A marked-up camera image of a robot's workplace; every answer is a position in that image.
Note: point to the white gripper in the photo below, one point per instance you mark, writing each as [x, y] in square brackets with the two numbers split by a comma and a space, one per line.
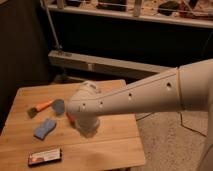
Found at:
[87, 126]

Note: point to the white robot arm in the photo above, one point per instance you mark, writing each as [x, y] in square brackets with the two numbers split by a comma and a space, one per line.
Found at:
[188, 87]

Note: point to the red bowl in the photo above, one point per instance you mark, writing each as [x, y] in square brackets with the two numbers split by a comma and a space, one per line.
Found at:
[70, 119]

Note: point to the blue round sponge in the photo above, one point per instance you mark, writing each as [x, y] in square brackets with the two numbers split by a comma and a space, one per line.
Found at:
[58, 106]

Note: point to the wooden table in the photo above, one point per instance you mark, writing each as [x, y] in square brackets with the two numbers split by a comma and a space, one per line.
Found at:
[117, 143]

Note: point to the black rectangular box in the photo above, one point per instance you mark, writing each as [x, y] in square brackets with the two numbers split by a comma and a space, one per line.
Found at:
[46, 156]

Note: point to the metal pole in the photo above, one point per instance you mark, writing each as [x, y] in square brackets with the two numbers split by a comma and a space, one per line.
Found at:
[57, 44]

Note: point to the white window shelf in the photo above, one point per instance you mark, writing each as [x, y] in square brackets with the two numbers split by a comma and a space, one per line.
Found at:
[194, 13]

